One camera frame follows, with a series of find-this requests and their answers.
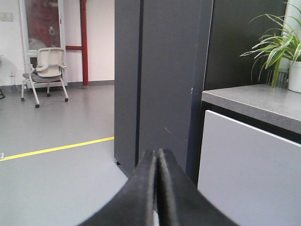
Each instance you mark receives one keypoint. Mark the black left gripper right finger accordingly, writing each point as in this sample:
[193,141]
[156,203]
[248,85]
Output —
[179,202]

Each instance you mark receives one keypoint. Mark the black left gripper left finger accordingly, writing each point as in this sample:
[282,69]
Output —
[133,205]

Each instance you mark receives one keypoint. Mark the grey kitchen cabinet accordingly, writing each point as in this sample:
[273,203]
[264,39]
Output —
[250,162]

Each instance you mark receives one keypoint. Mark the dark tall cabinet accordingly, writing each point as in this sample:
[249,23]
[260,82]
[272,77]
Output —
[167,52]

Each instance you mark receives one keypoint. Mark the red pipe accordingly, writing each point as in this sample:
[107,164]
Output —
[83,48]

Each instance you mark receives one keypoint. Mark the white office chair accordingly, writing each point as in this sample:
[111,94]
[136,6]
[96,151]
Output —
[50,67]

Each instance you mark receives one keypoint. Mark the white plant pot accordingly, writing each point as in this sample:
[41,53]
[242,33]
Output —
[294,80]

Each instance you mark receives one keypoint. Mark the green potted plant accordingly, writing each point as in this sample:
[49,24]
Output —
[278,43]

